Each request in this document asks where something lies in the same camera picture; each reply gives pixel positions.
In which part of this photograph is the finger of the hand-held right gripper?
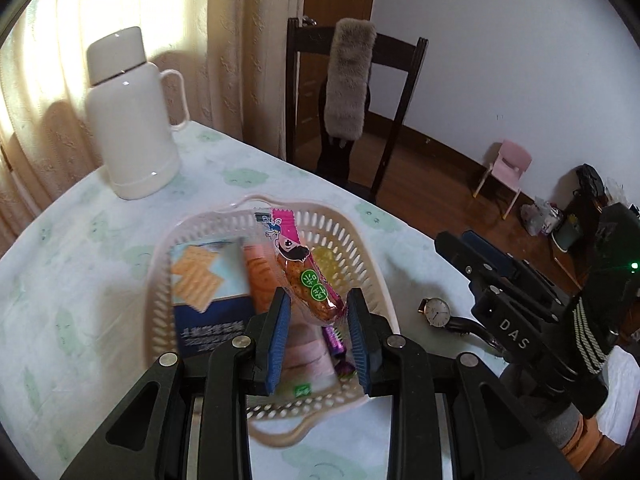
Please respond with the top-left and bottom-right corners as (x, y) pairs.
(434, 232), (506, 291)
(461, 230), (551, 287)

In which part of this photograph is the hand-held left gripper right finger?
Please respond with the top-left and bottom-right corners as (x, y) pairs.
(347, 287), (576, 480)

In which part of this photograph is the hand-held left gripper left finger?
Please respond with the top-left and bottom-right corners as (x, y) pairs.
(60, 287), (292, 480)

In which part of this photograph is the purple candy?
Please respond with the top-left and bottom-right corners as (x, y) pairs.
(320, 325), (357, 380)

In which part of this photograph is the pink round snack packet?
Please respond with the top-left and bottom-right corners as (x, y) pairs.
(282, 322), (336, 383)

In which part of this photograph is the orange snack packet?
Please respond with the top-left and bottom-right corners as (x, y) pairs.
(242, 242), (281, 321)

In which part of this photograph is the navy cracker package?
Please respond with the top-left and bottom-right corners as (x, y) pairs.
(170, 237), (258, 361)

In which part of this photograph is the pink sausage snack packet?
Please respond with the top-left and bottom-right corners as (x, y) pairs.
(254, 207), (346, 328)

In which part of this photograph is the yellow jelly cup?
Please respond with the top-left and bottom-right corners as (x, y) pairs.
(312, 246), (341, 281)

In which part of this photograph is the pink plastic basket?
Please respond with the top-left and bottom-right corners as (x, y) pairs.
(145, 194), (401, 448)

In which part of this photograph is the person's right forearm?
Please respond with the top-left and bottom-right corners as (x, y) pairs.
(567, 290), (640, 378)

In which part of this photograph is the white plastic bag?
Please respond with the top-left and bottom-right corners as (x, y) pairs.
(520, 197), (566, 238)

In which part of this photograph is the wristwatch with white dial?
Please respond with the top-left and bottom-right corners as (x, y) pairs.
(417, 297), (496, 348)

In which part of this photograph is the dark green bin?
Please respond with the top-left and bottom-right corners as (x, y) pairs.
(554, 214), (582, 252)

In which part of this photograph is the small pink chair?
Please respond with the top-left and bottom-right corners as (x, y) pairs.
(472, 141), (533, 220)

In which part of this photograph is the black bag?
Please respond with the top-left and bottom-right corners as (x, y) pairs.
(575, 164), (606, 196)

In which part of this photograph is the white cloth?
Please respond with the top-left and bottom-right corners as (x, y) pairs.
(597, 347), (640, 446)

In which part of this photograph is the grey furry cloth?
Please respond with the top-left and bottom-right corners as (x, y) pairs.
(322, 17), (377, 141)

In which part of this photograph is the dark wooden chair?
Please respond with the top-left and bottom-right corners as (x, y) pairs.
(285, 16), (429, 206)

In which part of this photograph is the white thermos jug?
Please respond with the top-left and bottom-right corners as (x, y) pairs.
(84, 26), (191, 201)

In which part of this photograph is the cream patterned curtain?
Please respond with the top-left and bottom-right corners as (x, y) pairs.
(0, 0), (308, 256)

